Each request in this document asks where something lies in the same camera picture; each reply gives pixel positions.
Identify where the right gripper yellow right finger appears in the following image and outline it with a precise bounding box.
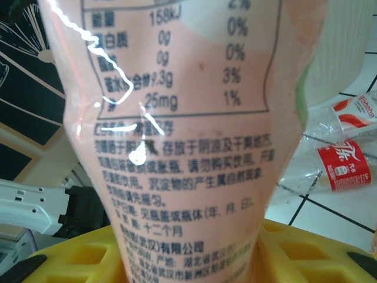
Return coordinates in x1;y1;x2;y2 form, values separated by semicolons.
257;218;377;283

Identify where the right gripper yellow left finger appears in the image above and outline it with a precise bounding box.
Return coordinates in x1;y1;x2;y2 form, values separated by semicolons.
17;225;126;283

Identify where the clear cola bottle red label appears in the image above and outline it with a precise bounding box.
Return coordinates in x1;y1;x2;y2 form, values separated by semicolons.
276;138;377;196

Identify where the pink label drink bottle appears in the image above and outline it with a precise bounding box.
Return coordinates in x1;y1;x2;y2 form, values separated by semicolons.
37;0;328;283

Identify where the clear bottle red white label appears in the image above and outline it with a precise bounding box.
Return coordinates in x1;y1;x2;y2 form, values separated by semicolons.
306;90;377;141

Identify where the white ribbed waste bin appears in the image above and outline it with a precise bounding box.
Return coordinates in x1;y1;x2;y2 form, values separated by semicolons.
305;0;371;108

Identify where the dark floral wall panel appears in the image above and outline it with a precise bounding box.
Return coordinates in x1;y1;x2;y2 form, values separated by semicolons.
0;0;68;147

